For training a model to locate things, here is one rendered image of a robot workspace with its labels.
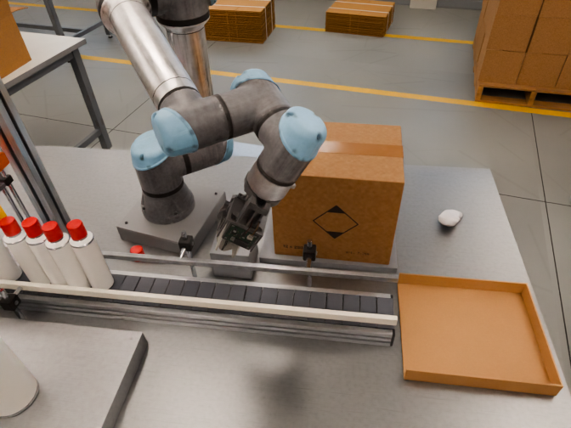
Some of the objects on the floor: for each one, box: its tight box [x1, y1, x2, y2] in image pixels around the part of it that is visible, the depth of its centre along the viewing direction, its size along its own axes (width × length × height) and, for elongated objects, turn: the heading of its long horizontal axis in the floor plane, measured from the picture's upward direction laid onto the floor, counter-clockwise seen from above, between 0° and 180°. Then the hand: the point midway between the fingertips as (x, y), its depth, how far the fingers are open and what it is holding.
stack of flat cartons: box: [204, 0, 275, 44], centre depth 467 cm, size 64×53×31 cm
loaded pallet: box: [472, 0, 571, 111], centre depth 351 cm, size 120×83×89 cm
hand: (224, 243), depth 90 cm, fingers closed
